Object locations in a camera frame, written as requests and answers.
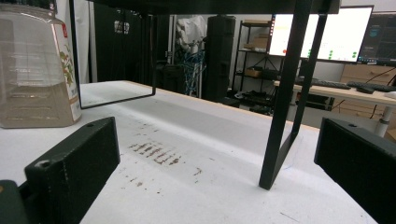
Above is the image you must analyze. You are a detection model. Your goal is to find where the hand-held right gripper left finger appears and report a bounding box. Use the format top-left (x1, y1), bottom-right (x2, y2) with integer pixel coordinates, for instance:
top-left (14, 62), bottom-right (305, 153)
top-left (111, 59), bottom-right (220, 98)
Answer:
top-left (23, 116), bottom-right (121, 224)

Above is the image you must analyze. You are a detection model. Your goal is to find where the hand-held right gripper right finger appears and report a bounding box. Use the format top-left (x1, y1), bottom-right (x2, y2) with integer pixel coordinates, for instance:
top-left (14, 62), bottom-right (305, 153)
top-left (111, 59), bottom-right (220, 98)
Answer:
top-left (313, 117), bottom-right (396, 224)

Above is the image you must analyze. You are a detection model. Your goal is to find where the wooden desk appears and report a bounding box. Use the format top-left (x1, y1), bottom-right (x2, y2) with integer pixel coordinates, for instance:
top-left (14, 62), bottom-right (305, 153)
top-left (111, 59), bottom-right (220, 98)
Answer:
top-left (274, 79), bottom-right (396, 138)

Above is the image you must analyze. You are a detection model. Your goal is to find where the black keyboard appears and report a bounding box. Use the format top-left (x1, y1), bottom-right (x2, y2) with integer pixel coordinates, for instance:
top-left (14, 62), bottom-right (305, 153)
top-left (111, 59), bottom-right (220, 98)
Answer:
top-left (294, 77), bottom-right (353, 91)
top-left (346, 80), bottom-right (396, 93)

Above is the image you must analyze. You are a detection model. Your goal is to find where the black metal shelf rack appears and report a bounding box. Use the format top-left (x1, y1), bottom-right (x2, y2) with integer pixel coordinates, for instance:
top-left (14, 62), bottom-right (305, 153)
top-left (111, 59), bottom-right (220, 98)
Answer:
top-left (68, 0), bottom-right (342, 191)

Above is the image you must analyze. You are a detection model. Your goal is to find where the clear plastic bottle with label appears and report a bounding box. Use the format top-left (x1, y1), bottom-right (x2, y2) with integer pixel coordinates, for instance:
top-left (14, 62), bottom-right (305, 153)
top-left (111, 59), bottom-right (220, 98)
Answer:
top-left (0, 3), bottom-right (83, 129)

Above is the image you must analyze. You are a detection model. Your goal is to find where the dark screen monitor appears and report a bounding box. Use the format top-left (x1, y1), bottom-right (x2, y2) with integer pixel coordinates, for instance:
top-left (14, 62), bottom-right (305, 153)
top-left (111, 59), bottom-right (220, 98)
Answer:
top-left (357, 11), bottom-right (396, 67)

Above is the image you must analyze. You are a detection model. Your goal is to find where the white lit monitor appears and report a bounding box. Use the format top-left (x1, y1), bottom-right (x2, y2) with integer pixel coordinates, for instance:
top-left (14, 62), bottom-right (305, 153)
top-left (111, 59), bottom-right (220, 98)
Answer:
top-left (268, 5), bottom-right (375, 63)

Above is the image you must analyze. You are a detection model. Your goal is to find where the black metal storage shelf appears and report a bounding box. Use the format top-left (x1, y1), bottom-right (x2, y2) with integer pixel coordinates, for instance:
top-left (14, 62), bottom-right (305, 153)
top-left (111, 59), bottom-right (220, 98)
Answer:
top-left (232, 20), bottom-right (286, 110)

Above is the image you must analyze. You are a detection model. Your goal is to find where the tall black case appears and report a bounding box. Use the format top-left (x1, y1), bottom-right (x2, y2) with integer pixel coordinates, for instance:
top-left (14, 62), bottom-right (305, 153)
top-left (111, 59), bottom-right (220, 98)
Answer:
top-left (202, 14), bottom-right (237, 103)

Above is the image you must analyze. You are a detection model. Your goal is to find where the bundle of blue cables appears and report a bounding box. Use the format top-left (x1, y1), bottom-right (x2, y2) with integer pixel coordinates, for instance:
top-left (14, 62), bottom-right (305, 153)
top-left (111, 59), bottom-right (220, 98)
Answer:
top-left (180, 49), bottom-right (207, 97)

